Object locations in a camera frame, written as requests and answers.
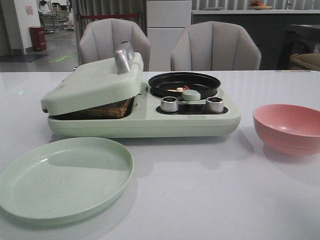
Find red trash bin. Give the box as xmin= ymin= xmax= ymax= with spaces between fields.
xmin=29 ymin=26 xmax=47 ymax=52

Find fruit plate on counter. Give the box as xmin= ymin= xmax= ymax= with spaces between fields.
xmin=248 ymin=0 xmax=272 ymax=10

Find right silver control knob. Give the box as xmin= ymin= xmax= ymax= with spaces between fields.
xmin=205 ymin=97 xmax=224 ymax=113

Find dark kitchen counter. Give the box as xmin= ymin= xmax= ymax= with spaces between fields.
xmin=191 ymin=9 xmax=320 ymax=70

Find light green round plate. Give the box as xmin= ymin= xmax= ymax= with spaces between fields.
xmin=0 ymin=137 xmax=134 ymax=225

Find green breakfast maker base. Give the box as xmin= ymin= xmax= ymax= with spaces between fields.
xmin=48 ymin=80 xmax=241 ymax=138

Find bread slice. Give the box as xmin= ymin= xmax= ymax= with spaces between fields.
xmin=51 ymin=97 xmax=135 ymax=120

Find orange shrimp pieces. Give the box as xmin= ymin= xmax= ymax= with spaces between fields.
xmin=167 ymin=85 xmax=190 ymax=93

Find pink plastic bowl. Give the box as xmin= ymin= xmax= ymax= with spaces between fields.
xmin=253 ymin=104 xmax=320 ymax=157

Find grey upholstered chair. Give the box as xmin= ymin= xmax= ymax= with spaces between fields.
xmin=170 ymin=21 xmax=262 ymax=71
xmin=79 ymin=18 xmax=151 ymax=72

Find silver control knob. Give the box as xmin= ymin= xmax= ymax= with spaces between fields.
xmin=205 ymin=97 xmax=224 ymax=113
xmin=160 ymin=96 xmax=179 ymax=113

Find right grey upholstered chair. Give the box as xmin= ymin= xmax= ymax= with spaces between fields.
xmin=170 ymin=21 xmax=262 ymax=71

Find black round frying pan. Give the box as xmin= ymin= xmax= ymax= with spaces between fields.
xmin=148 ymin=71 xmax=221 ymax=100

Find left grey upholstered chair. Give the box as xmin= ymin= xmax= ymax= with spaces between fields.
xmin=79 ymin=18 xmax=151 ymax=72

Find dark washing machine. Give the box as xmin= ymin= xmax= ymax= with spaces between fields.
xmin=277 ymin=24 xmax=320 ymax=70

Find green breakfast maker lid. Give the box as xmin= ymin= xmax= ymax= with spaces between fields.
xmin=41 ymin=42 xmax=144 ymax=116

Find left silver control knob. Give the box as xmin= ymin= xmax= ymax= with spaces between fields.
xmin=160 ymin=96 xmax=179 ymax=113

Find white refrigerator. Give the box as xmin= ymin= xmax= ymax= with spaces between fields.
xmin=146 ymin=0 xmax=192 ymax=72

